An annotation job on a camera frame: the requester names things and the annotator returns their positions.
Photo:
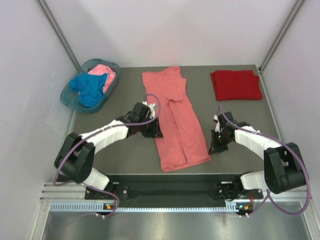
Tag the folded red t-shirt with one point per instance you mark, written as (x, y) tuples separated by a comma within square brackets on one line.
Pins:
[(231, 85)]

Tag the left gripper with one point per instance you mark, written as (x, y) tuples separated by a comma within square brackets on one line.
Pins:
[(155, 131)]

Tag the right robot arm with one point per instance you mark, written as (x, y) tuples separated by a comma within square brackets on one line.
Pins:
[(282, 163)]

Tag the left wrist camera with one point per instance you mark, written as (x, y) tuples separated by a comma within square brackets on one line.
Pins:
[(142, 112)]

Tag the blue t-shirt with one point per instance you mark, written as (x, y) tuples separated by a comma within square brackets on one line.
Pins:
[(89, 88)]

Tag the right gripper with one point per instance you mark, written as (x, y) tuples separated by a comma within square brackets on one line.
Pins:
[(215, 147)]

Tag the left aluminium corner post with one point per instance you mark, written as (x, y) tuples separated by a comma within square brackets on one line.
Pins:
[(58, 32)]

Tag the teal plastic basket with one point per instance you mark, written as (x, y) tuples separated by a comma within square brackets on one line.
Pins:
[(70, 98)]

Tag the light pink t-shirt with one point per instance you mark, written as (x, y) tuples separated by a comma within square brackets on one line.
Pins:
[(100, 70)]

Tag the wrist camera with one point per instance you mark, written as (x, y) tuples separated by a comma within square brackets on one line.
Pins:
[(221, 122), (142, 112)]

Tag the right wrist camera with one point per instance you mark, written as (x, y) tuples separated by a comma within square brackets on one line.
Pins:
[(221, 122)]

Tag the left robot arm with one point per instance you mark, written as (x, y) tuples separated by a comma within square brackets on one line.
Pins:
[(76, 156)]

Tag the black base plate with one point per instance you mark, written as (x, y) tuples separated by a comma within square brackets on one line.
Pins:
[(178, 190)]

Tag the right aluminium corner post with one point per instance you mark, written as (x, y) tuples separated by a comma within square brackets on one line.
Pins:
[(298, 4)]

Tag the slotted cable duct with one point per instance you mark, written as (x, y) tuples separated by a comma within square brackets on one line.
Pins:
[(106, 206)]

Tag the salmon pink t-shirt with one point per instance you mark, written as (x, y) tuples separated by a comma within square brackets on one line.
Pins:
[(183, 143)]

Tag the aluminium corner post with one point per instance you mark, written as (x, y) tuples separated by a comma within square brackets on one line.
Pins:
[(58, 32), (298, 4)]

